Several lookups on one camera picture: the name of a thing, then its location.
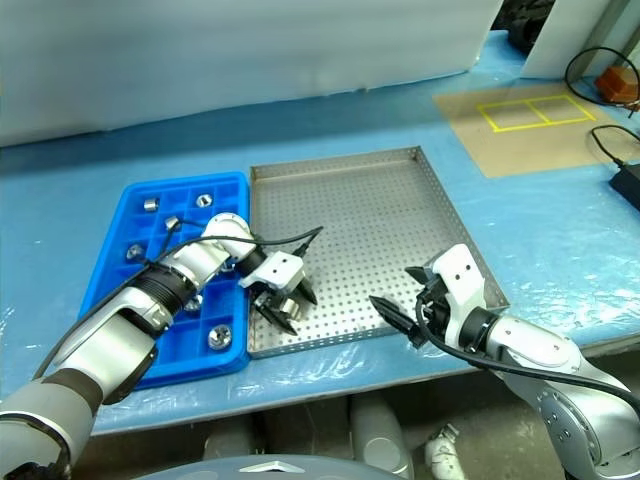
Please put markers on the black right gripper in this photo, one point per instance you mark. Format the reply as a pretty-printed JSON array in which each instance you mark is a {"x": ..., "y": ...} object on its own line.
[{"x": 434, "y": 310}]

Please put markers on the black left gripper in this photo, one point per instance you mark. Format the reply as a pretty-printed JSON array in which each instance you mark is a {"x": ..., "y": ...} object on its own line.
[{"x": 270, "y": 296}]

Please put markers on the knurled metal roller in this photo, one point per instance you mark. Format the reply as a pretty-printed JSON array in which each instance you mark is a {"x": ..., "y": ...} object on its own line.
[
  {"x": 220, "y": 336},
  {"x": 291, "y": 307},
  {"x": 203, "y": 201}
]

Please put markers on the blue plastic compartment tray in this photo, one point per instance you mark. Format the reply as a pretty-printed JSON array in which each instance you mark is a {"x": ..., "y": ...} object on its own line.
[{"x": 220, "y": 300}]

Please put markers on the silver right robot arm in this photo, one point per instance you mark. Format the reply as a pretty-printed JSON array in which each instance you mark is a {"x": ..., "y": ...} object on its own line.
[{"x": 535, "y": 345}]

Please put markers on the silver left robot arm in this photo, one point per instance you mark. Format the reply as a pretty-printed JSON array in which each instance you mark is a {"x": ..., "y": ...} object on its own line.
[{"x": 100, "y": 345}]

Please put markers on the perforated steel tray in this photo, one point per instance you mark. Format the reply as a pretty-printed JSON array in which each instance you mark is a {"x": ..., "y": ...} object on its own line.
[{"x": 360, "y": 215}]

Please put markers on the small metal roller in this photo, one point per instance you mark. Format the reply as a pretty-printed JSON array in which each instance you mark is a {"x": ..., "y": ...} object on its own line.
[
  {"x": 172, "y": 223},
  {"x": 151, "y": 204}
]

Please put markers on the grey rounded shape under table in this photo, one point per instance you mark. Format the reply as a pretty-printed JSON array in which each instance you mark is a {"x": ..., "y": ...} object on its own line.
[
  {"x": 382, "y": 440},
  {"x": 235, "y": 437}
]

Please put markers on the blue plastic film table cover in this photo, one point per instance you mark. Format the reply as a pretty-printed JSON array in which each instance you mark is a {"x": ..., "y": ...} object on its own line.
[{"x": 550, "y": 225}]

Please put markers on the white plastic object on floor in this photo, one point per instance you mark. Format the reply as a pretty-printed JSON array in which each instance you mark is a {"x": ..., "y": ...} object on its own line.
[{"x": 442, "y": 450}]

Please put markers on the metal nut left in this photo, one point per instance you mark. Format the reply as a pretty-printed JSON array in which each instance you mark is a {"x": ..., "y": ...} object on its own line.
[{"x": 133, "y": 252}]

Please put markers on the grey dome with silver emblem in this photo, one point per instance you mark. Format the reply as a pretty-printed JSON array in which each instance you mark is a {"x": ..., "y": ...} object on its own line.
[{"x": 275, "y": 470}]

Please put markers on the brown cardboard mat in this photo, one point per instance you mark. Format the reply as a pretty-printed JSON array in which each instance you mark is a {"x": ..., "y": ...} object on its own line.
[{"x": 525, "y": 145}]

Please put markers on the black power adapter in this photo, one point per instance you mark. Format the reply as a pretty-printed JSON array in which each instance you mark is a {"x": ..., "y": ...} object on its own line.
[{"x": 629, "y": 182}]

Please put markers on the large white foam board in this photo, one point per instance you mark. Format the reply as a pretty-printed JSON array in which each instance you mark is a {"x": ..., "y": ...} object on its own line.
[{"x": 250, "y": 50}]

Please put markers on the black machine part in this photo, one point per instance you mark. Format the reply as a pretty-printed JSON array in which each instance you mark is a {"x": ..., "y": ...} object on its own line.
[{"x": 525, "y": 27}]

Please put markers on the orange brown block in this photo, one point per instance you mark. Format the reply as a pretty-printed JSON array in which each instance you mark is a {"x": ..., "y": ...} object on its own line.
[{"x": 615, "y": 82}]

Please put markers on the white board panel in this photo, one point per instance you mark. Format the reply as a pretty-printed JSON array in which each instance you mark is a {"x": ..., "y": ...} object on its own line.
[{"x": 560, "y": 40}]

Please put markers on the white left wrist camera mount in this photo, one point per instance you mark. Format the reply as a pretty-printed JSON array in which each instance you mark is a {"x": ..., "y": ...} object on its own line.
[{"x": 280, "y": 267}]

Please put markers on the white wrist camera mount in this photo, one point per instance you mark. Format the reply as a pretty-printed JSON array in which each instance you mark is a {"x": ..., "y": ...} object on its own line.
[
  {"x": 460, "y": 270},
  {"x": 280, "y": 267}
]

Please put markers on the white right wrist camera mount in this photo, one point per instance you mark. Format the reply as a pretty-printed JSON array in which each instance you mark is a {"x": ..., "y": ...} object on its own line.
[{"x": 460, "y": 270}]

